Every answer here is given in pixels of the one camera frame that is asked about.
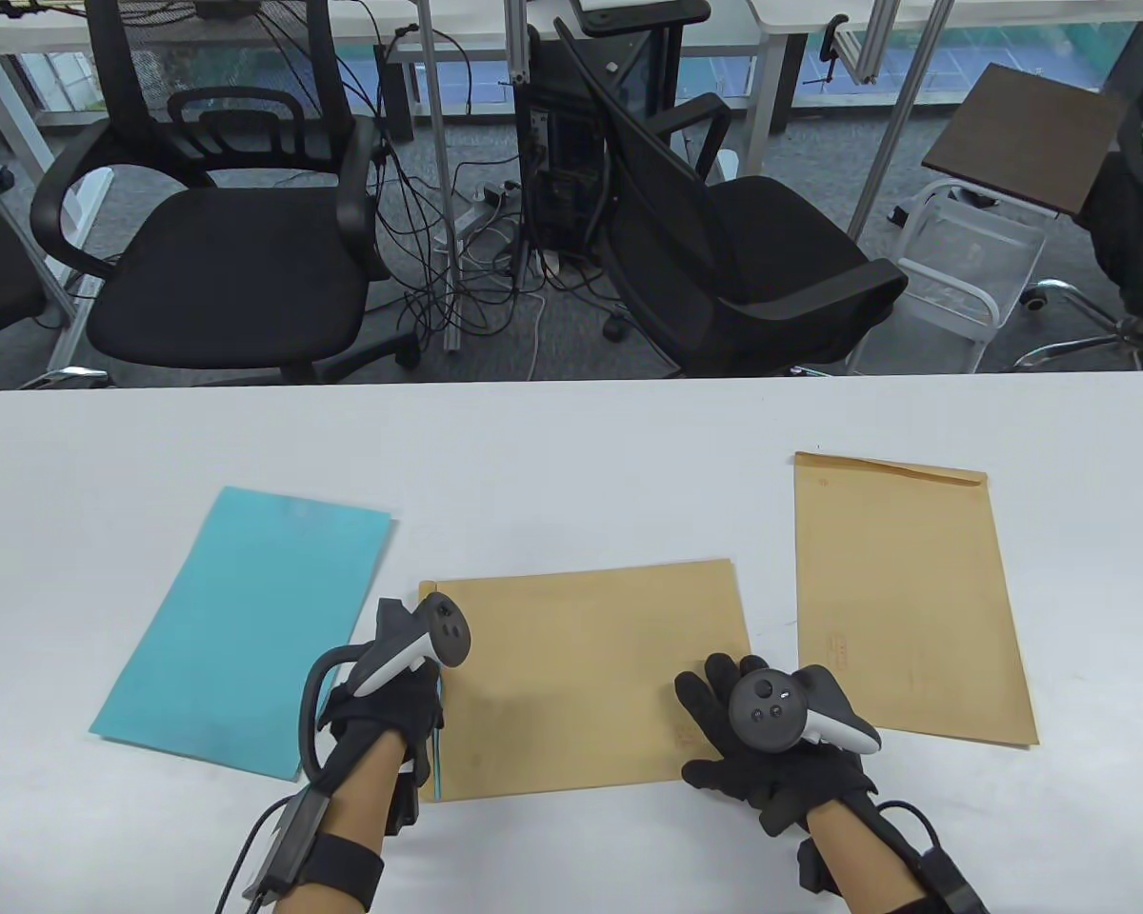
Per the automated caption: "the black office chair chrome base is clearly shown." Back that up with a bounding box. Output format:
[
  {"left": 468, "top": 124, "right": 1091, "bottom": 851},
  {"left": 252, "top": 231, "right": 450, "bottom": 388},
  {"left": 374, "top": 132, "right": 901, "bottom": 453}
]
[{"left": 1014, "top": 19, "right": 1143, "bottom": 372}]

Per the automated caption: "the aluminium frame post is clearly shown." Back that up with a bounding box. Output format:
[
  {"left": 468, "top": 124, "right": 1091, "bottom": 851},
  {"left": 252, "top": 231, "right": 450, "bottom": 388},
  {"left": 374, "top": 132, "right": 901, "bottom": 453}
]
[
  {"left": 417, "top": 0, "right": 465, "bottom": 353},
  {"left": 836, "top": 0, "right": 906, "bottom": 87},
  {"left": 848, "top": 0, "right": 955, "bottom": 239},
  {"left": 503, "top": 0, "right": 534, "bottom": 89}
]

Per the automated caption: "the person's left hand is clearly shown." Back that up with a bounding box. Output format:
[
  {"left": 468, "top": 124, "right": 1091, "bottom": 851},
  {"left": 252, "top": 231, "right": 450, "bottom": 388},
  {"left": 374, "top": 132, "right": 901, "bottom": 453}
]
[{"left": 316, "top": 657, "right": 446, "bottom": 839}]

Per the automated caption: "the white utility cart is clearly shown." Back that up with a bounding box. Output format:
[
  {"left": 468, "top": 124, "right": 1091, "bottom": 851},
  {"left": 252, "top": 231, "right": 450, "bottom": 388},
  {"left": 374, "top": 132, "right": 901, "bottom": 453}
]
[{"left": 848, "top": 179, "right": 1051, "bottom": 374}]

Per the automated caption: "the brown A4 envelope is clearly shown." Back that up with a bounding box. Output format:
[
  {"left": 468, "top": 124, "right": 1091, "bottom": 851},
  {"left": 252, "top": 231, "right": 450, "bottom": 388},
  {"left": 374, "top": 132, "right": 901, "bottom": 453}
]
[
  {"left": 794, "top": 452, "right": 1041, "bottom": 745},
  {"left": 417, "top": 558, "right": 753, "bottom": 804}
]

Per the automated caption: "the person's right hand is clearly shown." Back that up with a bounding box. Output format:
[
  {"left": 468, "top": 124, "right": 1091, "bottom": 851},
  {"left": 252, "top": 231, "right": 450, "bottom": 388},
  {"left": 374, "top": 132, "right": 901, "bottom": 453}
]
[{"left": 674, "top": 652, "right": 879, "bottom": 839}]

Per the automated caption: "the black computer tower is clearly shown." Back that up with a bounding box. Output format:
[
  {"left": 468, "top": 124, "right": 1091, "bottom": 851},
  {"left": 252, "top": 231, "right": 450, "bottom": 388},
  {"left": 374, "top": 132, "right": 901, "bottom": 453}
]
[{"left": 517, "top": 38, "right": 620, "bottom": 263}]

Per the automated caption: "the black desk stand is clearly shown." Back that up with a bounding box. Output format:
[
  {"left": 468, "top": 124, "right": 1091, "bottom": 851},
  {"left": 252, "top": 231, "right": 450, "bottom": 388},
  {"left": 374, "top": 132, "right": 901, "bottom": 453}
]
[{"left": 570, "top": 0, "right": 712, "bottom": 37}]

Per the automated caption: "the tangle of black cables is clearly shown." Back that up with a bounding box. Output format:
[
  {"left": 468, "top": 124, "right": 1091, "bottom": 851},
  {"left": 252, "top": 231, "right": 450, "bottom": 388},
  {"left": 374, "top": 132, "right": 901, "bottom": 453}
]
[{"left": 343, "top": 0, "right": 630, "bottom": 377}]

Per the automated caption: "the person's right forearm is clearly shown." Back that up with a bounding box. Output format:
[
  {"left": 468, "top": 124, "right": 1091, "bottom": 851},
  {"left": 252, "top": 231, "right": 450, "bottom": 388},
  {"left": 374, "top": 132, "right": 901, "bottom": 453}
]
[{"left": 805, "top": 800, "right": 925, "bottom": 914}]

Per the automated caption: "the dark wooden board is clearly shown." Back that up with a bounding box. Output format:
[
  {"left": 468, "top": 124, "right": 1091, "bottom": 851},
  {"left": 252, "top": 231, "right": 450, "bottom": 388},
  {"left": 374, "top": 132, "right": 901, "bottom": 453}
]
[{"left": 921, "top": 63, "right": 1131, "bottom": 216}]

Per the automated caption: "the black chair with loop handle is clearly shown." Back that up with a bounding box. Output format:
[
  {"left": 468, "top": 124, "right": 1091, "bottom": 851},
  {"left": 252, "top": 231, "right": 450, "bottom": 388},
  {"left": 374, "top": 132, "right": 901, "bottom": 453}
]
[{"left": 30, "top": 0, "right": 418, "bottom": 385}]

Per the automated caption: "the black glove cable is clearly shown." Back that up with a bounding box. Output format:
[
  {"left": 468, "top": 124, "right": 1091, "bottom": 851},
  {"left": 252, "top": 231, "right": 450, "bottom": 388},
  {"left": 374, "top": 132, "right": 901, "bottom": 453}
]
[
  {"left": 214, "top": 824, "right": 291, "bottom": 914},
  {"left": 876, "top": 802, "right": 949, "bottom": 858}
]

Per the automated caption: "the black clamp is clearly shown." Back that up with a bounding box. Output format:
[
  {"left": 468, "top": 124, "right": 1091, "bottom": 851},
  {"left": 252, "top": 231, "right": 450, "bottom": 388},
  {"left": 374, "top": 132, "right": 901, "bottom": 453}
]
[{"left": 800, "top": 14, "right": 853, "bottom": 89}]

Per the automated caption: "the white power strip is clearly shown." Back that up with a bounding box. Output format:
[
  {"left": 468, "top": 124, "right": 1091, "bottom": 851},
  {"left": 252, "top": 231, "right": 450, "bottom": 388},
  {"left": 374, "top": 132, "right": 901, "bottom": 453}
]
[{"left": 438, "top": 181, "right": 520, "bottom": 253}]

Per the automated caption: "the black mesh office chair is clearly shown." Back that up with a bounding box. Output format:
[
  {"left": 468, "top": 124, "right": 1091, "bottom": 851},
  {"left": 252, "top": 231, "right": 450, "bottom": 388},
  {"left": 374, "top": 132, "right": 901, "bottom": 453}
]
[{"left": 552, "top": 17, "right": 909, "bottom": 379}]

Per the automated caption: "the black and white controller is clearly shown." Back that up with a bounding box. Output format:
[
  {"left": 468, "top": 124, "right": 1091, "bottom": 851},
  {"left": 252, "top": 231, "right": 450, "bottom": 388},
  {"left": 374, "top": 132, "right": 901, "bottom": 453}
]
[
  {"left": 729, "top": 664, "right": 882, "bottom": 755},
  {"left": 300, "top": 592, "right": 472, "bottom": 784}
]

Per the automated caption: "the person's left forearm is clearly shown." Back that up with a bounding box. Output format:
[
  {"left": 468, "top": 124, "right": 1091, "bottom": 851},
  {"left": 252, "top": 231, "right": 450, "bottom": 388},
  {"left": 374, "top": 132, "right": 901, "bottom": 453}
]
[{"left": 276, "top": 733, "right": 411, "bottom": 914}]

